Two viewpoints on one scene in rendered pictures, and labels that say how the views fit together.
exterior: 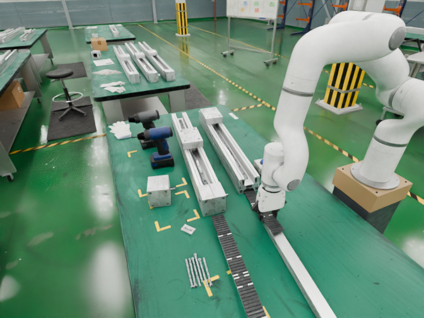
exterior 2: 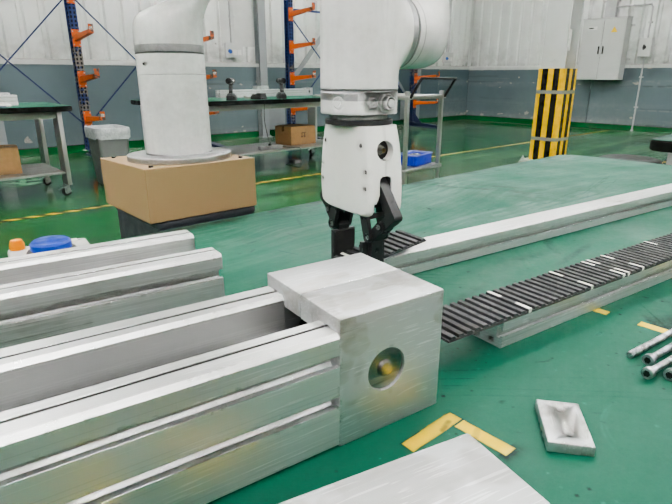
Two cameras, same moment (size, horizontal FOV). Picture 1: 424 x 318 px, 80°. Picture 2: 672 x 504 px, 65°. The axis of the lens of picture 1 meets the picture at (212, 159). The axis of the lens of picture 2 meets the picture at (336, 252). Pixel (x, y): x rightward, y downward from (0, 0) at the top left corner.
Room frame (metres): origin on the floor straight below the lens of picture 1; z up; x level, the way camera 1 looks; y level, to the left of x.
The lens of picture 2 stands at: (0.93, 0.34, 1.02)
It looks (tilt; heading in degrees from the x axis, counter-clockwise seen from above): 18 degrees down; 251
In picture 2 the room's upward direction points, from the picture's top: straight up
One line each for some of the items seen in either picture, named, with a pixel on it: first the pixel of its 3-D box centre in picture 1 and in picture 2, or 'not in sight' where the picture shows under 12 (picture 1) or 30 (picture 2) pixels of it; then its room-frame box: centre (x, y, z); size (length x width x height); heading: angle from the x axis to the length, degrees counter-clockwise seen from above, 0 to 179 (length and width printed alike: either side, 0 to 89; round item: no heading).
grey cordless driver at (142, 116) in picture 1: (143, 130); not in sight; (1.33, 0.39, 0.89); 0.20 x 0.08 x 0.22; 113
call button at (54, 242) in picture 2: not in sight; (51, 247); (1.04, -0.26, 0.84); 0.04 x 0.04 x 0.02
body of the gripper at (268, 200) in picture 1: (270, 195); (358, 161); (0.71, -0.22, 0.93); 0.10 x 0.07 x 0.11; 105
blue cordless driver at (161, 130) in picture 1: (154, 147); not in sight; (1.12, 0.30, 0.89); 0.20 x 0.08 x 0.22; 108
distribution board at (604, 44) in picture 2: not in sight; (610, 69); (-7.63, -8.15, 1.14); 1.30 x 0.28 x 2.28; 112
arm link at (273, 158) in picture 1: (276, 164); (363, 24); (0.71, -0.22, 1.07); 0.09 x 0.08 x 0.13; 18
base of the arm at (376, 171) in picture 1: (381, 158); (175, 107); (0.88, -0.71, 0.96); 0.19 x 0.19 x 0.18
